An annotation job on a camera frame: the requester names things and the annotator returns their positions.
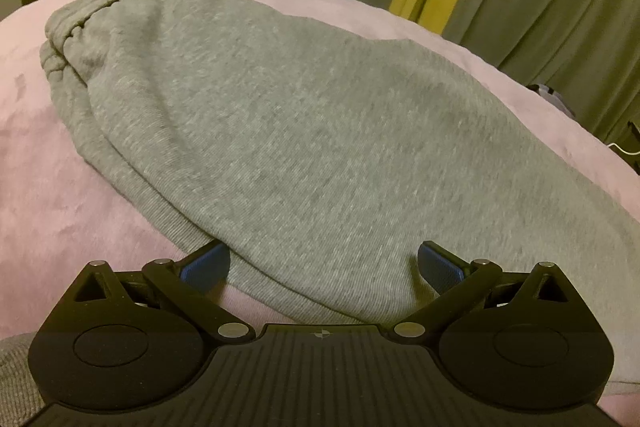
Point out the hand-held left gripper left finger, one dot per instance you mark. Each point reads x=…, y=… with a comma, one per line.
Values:
x=210, y=258

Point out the pink plush blanket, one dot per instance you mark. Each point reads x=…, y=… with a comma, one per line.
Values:
x=30, y=157

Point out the grey sweat pants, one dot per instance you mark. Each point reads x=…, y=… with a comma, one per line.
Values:
x=300, y=132

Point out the person's grey clothing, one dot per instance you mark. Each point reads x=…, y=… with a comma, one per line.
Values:
x=17, y=367

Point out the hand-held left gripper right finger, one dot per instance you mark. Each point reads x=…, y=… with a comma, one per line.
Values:
x=440, y=264

